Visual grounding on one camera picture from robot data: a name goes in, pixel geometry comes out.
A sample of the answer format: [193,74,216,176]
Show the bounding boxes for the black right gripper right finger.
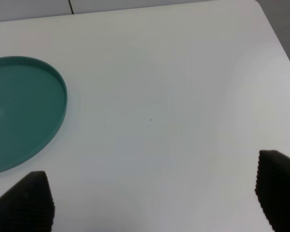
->
[255,150,290,232]

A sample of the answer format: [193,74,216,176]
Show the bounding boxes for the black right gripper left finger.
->
[0,171,55,232]

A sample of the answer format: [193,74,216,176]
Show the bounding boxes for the teal round plate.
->
[0,56,68,173]

